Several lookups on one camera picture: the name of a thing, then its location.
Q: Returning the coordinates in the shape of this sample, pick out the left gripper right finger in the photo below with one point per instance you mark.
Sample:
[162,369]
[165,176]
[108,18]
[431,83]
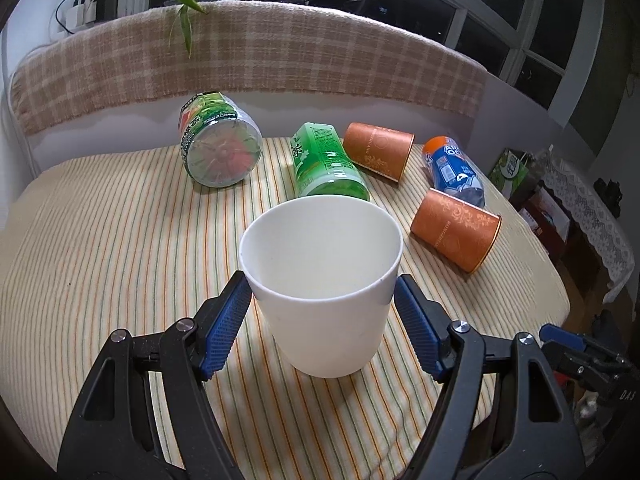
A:
[500,414]

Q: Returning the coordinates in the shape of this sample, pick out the finger of the right gripper with blue tip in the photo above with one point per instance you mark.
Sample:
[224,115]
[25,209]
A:
[552,333]

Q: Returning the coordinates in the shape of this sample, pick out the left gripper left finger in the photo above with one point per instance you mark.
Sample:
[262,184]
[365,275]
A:
[112,431]

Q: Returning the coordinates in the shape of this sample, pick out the near orange paper cup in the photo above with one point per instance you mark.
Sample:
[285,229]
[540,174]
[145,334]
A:
[459,231]

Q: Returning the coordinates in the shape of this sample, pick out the orange paper cup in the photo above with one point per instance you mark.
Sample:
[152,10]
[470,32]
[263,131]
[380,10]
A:
[459,231]
[383,151]

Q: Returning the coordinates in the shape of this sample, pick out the far orange paper cup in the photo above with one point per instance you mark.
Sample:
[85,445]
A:
[383,151]

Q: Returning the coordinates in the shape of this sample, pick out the white lace cloth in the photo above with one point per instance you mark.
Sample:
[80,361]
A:
[602,230]

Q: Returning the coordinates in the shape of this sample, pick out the dark red box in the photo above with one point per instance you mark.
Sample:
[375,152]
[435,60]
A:
[548,221]

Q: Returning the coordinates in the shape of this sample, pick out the green white carton box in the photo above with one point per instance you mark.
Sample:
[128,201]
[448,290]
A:
[509,171]

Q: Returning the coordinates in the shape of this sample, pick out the green plastic bottle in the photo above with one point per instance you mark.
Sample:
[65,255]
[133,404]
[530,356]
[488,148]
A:
[321,165]

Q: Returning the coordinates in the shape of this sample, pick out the clear fruit-label jar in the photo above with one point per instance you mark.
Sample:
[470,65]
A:
[220,144]

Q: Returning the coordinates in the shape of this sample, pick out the plaid beige backrest cloth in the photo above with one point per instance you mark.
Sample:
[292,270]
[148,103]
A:
[238,46]

